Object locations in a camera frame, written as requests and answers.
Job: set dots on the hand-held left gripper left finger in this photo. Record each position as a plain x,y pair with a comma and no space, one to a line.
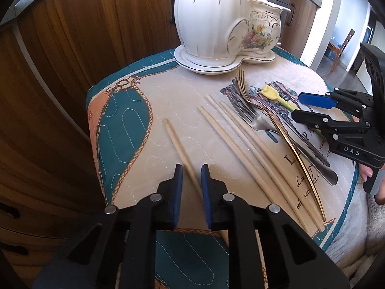
179,186

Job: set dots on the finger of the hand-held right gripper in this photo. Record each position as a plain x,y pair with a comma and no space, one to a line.
303,116
315,100

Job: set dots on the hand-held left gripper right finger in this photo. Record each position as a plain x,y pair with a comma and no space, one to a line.
206,186

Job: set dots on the silver fork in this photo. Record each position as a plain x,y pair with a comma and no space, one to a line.
260,122
312,153

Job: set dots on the yellow silicone spatula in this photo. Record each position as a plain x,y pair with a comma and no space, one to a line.
267,93

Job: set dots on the wooden chopstick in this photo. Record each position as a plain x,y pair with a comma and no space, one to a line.
177,140
234,130
240,154
270,164

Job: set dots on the gold fork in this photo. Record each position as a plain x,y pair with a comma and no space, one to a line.
241,85

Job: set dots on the small floral ceramic utensil holder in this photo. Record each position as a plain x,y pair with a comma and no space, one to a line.
261,36

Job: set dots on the large white ceramic utensil holder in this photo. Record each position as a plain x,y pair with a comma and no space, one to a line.
204,21

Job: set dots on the person's right hand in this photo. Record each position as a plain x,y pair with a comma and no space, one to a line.
367,173

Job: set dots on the printed quilted tablecloth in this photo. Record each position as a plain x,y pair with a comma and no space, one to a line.
144,162

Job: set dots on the wooden dining chair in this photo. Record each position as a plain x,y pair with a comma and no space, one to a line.
349,40

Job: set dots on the wooden base cabinet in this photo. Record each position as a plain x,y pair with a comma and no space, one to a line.
300,27
60,66

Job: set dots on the grey plush cushion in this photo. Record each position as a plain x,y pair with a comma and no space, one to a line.
352,231

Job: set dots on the white ceramic saucer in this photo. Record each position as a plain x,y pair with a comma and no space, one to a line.
207,67

